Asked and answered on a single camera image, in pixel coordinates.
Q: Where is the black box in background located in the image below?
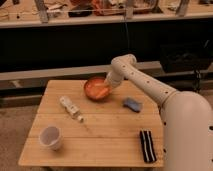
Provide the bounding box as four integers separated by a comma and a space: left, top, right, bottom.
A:
160, 42, 213, 73

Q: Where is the orange ceramic bowl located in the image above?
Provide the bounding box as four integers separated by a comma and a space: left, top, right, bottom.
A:
84, 77, 111, 101

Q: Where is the white glue bottle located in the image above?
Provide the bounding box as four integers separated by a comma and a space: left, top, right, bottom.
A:
59, 96, 84, 122

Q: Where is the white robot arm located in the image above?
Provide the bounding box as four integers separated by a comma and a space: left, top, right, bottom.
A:
106, 54, 213, 171

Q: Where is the blue sponge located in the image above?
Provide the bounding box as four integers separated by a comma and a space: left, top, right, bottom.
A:
123, 97, 142, 113

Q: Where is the white plastic cup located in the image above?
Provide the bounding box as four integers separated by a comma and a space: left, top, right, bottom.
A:
39, 126, 62, 151

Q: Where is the wooden table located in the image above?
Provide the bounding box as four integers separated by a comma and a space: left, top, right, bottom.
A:
19, 80, 163, 168

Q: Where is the black white striped cloth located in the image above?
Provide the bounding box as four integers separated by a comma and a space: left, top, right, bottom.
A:
139, 130, 157, 163

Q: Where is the orange pepper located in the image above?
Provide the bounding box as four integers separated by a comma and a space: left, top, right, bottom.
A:
91, 88, 109, 99

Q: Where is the wooden shelf with clutter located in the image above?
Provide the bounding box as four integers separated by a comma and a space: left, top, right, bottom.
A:
0, 0, 213, 28

